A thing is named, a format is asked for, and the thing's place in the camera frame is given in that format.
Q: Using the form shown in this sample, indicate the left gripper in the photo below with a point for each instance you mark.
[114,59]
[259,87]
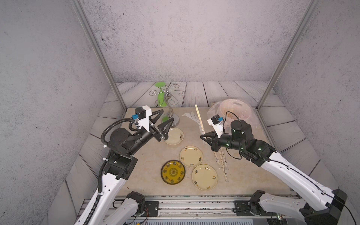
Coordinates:
[159,134]

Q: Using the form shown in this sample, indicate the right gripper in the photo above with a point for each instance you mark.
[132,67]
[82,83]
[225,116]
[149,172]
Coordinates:
[214,141]

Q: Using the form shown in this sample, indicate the disposable chopsticks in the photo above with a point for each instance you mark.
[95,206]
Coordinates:
[200,120]

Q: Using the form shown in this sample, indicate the clear plastic chopstick wrapper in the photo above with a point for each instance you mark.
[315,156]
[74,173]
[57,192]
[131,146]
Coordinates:
[194,117]

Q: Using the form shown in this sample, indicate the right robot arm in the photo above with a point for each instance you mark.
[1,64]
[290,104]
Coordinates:
[302,184]

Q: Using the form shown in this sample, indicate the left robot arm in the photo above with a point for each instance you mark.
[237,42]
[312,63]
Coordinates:
[116,168]

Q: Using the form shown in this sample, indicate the wrapped chopsticks on table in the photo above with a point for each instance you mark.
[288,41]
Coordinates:
[225,160]
[217,159]
[222,163]

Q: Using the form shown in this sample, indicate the cream plate with black spot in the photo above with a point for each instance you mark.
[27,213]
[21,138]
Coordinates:
[175,136]

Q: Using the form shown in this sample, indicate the silver metal hook stand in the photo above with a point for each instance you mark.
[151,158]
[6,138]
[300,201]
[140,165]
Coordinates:
[171,101]

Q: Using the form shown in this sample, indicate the green plastic spoon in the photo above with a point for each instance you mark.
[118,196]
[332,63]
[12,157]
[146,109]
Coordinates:
[162,86]

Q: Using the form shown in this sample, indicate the cream floral plate middle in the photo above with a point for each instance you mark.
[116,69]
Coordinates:
[191,156]

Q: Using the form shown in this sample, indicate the cream floral plate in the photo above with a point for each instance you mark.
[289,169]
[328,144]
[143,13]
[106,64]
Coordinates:
[204,177]
[191,156]

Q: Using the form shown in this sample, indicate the white bucket with pink bag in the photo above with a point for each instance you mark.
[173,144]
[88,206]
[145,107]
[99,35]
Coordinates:
[240,108]

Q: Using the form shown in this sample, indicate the cream floral plate front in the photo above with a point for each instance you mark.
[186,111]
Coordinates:
[204,177]

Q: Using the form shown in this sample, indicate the yellow patterned plate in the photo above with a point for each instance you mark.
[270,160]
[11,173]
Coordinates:
[173,172]

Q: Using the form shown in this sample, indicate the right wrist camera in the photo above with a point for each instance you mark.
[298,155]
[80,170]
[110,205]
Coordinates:
[217,123]

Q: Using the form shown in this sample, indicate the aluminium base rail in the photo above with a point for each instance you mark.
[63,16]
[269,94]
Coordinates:
[197,209]

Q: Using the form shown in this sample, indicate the left aluminium frame post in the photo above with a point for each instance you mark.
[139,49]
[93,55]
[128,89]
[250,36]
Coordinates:
[78,8]

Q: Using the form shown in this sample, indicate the aluminium frame post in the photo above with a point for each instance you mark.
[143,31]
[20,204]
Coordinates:
[78,8]
[309,13]

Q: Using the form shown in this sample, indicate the right aluminium frame post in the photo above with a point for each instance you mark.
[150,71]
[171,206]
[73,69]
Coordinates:
[309,13]

